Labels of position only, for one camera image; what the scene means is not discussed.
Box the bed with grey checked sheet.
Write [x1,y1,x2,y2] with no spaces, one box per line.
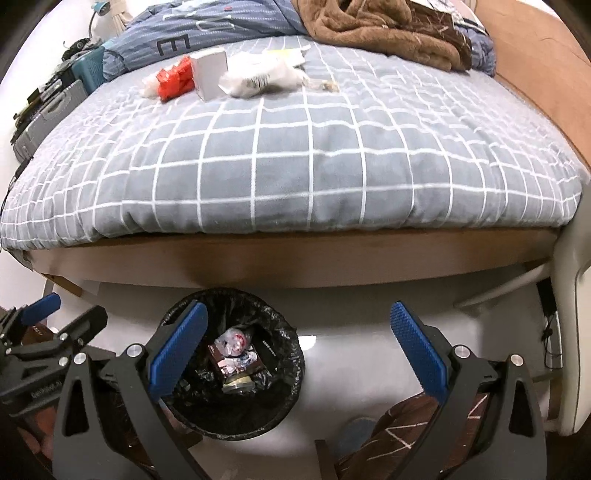
[0,28,583,289]

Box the dark clutter pile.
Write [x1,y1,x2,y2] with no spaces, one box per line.
[14,37,105,134]

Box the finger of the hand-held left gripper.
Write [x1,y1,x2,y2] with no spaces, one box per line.
[7,305,109,367]
[0,294,63,343]

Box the red plastic bag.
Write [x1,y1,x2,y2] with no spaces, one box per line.
[156,56,197,102]

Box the white drawstring pouch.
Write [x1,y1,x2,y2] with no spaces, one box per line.
[218,51,341,99]

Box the wooden headboard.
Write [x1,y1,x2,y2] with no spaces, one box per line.
[475,0,591,169]

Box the brown fleece blanket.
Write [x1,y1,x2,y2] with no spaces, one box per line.
[291,0,474,73]

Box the white bedside cabinet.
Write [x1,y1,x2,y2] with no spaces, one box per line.
[545,182,591,437]

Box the black charger cable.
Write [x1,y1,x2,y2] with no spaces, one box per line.
[0,154,37,252]

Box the brown cookie box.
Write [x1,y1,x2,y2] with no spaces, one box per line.
[207,344,266,377]

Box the blue striped pillow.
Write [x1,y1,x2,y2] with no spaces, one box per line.
[102,0,315,71]

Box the patterned pillow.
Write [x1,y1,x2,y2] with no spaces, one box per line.
[411,0,498,75]

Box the person's left hand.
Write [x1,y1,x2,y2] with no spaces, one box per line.
[18,406,62,468]

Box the teal suitcase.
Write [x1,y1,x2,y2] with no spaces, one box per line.
[69,46,108,95]

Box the blue desk lamp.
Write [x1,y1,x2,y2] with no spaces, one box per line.
[88,0,116,38]

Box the black lined waste bin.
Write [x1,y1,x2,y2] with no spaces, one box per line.
[159,287,307,440]

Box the clear plastic bag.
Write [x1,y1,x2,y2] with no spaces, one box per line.
[213,327,254,358]

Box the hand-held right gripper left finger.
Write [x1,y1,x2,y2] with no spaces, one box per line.
[51,301,208,480]

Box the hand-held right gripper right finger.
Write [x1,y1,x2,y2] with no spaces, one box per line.
[389,301,546,480]

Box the grey suitcase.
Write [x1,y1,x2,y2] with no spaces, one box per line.
[11,79,89,161]

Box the white cardboard box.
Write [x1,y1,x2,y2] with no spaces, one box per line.
[189,48,230,102]

